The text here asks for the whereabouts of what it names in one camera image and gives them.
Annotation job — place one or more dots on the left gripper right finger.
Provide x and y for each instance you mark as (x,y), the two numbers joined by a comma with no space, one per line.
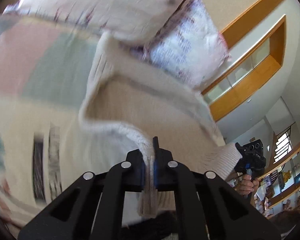
(206,206)

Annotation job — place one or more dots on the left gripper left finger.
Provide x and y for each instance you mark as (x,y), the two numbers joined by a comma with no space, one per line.
(92,206)

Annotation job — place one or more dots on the beige knitted sweater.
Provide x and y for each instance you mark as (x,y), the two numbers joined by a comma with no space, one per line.
(131,102)

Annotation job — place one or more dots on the person's right hand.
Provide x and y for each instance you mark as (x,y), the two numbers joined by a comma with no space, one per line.
(247,186)

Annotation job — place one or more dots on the window with grille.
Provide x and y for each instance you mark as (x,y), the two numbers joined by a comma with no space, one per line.
(283,144)

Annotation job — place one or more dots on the wooden bookshelf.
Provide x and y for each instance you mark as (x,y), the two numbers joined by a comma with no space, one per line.
(280,185)

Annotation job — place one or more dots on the wooden headboard with glass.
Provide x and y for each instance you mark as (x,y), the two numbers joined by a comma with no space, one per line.
(260,74)

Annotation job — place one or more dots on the floral pillow near headboard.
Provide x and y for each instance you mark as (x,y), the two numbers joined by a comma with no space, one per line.
(189,46)

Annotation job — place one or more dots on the pastel patchwork bed sheet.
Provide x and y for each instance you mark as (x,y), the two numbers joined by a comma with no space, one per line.
(44,70)

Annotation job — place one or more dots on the floral pillow far side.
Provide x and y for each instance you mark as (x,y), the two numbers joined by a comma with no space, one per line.
(134,22)

